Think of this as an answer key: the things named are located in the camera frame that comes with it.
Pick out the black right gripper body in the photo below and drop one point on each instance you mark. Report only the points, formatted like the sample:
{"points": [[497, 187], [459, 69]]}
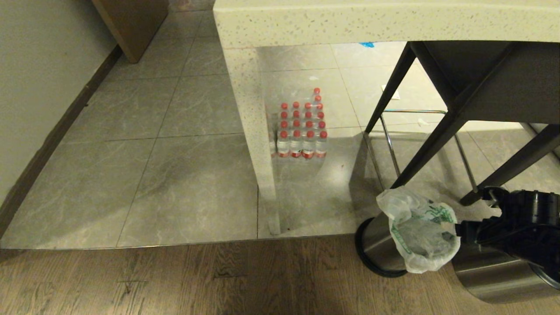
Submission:
{"points": [[474, 232]]}

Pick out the steel bin shell black rim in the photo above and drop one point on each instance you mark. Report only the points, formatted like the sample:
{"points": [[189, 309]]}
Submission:
{"points": [[485, 275]]}

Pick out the translucent green-printed trash bag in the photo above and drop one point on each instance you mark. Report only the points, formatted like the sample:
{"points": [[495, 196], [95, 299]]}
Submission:
{"points": [[396, 205]]}

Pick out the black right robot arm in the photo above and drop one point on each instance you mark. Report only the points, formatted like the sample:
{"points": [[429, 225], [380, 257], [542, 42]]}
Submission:
{"points": [[533, 245]]}

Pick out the steel inner bin black base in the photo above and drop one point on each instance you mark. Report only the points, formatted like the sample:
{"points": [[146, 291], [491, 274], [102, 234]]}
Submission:
{"points": [[372, 240]]}

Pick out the small white paper scrap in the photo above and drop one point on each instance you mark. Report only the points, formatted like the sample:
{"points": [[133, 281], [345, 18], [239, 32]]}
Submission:
{"points": [[423, 122]]}

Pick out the dark bar stool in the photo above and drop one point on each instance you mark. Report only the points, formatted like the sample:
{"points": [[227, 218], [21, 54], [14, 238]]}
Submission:
{"points": [[503, 87]]}

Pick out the white paper sheet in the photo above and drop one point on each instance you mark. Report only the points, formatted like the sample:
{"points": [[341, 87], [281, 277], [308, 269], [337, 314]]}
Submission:
{"points": [[390, 92]]}

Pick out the shrink-wrapped red-capped water bottle pack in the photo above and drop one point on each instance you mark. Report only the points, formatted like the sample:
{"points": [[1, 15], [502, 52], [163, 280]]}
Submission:
{"points": [[302, 131]]}

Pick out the small blue scrap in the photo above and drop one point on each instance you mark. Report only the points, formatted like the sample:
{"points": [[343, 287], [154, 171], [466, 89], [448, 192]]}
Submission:
{"points": [[366, 44]]}

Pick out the speckled beige stone counter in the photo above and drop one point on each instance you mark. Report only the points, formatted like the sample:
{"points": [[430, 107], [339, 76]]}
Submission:
{"points": [[350, 22]]}

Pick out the brown wooden cabinet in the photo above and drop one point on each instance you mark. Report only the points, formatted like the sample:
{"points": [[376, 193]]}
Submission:
{"points": [[131, 26]]}

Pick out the dark wooden baseboard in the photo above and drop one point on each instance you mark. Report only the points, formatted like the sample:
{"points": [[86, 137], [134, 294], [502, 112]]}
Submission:
{"points": [[52, 135]]}

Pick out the chrome stool footrest frame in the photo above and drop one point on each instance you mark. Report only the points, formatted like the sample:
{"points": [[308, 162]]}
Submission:
{"points": [[389, 146]]}

